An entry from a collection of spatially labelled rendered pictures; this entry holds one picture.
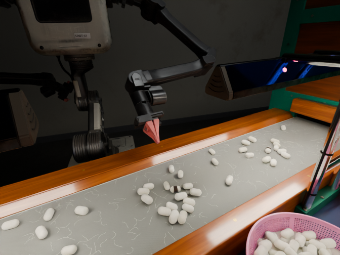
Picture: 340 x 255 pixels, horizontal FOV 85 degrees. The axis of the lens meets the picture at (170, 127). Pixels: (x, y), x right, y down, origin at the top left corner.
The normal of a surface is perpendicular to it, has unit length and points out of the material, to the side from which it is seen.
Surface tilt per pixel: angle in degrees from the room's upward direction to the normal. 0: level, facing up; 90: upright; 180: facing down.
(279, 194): 0
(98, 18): 90
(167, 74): 51
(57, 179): 0
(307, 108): 90
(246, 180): 0
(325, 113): 90
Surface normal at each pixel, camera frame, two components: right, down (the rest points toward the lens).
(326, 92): -0.88, 0.23
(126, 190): -0.04, -0.90
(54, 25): 0.26, 0.41
